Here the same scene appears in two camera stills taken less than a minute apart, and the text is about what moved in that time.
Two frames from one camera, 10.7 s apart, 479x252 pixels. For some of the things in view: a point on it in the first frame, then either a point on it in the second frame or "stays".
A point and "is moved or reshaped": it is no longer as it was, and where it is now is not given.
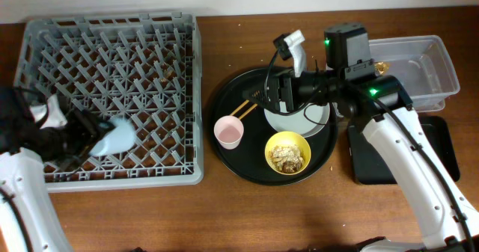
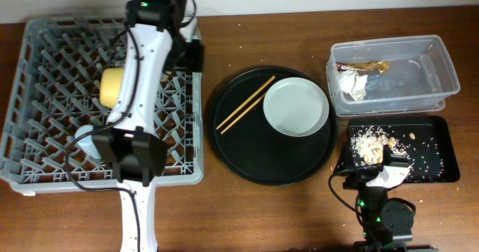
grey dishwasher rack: x=146 y=66 stays
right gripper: x=280 y=90 -> x=358 y=179
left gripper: x=97 y=126 -> x=192 y=60
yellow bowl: x=287 y=152 -> x=110 y=85
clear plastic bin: x=423 y=66 stays
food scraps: x=287 y=158 -> x=367 y=145
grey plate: x=308 y=120 stays
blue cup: x=122 y=137 is moved or reshaped
